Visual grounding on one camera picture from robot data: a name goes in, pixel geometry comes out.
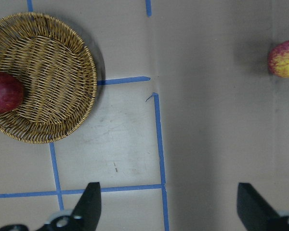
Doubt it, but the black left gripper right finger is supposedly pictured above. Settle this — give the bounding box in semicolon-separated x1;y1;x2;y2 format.
236;182;289;231

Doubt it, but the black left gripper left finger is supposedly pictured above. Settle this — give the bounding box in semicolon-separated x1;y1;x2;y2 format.
0;181;102;231

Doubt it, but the red yellow apple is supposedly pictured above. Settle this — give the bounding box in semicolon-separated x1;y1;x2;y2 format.
267;40;289;78

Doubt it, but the woven wicker basket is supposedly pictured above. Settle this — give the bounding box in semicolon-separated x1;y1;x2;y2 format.
0;12;98;144

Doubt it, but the red apple in basket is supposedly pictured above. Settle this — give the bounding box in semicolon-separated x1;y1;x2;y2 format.
0;72;25;113

